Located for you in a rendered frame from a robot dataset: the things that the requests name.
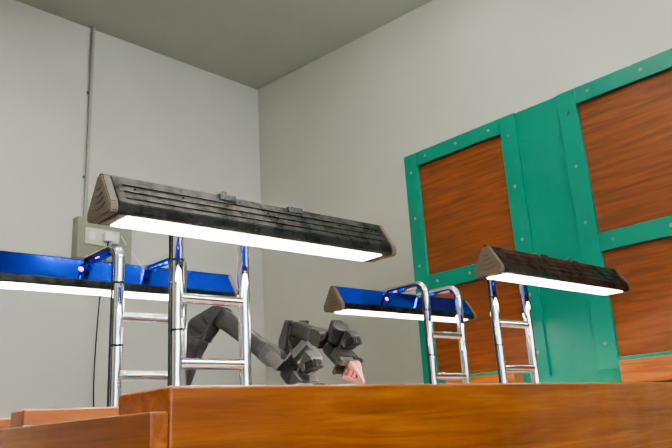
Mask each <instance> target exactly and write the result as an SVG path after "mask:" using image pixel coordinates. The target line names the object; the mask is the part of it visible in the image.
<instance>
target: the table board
mask: <svg viewBox="0 0 672 448"><path fill-rule="evenodd" d="M0 448H168V413H167V412H166V411H157V412H144V413H136V414H127V415H118V416H110V417H101V418H92V419H84V420H75V421H66V422H58V423H49V424H40V425H32V426H23V427H14V428H6V429H0Z"/></svg>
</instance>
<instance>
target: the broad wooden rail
mask: <svg viewBox="0 0 672 448"><path fill-rule="evenodd" d="M157 411H166V412H167V413H168V448H672V382H605V383H469V384H333V385H198V386H166V387H160V388H153V389H147V390H141V391H135V392H128V393H122V394H120V395H119V411H118V415H127V414H136V413H144V412H157Z"/></svg>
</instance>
